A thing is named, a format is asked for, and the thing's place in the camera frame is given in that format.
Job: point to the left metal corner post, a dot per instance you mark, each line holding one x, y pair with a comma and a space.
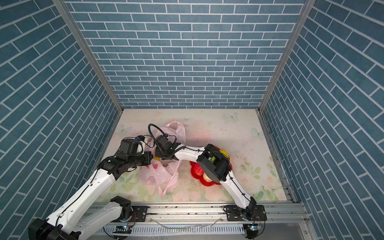
81, 41

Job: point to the metal corner post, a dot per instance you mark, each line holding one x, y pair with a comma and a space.
304, 14
81, 41

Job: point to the red flower-shaped plate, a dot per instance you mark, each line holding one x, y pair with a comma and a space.
200, 178

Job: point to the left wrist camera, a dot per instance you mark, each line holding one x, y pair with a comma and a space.
140, 138

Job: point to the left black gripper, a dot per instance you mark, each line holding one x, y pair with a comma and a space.
148, 160

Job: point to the right metal corner post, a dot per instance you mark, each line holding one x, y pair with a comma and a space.
304, 14

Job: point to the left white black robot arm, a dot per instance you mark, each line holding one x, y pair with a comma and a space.
67, 222

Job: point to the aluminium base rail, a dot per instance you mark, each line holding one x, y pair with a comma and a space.
201, 213

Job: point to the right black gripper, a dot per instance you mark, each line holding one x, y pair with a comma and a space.
157, 152

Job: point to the pink plastic bag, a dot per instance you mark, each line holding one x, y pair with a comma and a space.
161, 176

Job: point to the red fake strawberry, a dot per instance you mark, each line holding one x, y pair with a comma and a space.
198, 170

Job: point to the yellow fake lemon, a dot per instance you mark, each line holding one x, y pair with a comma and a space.
225, 154

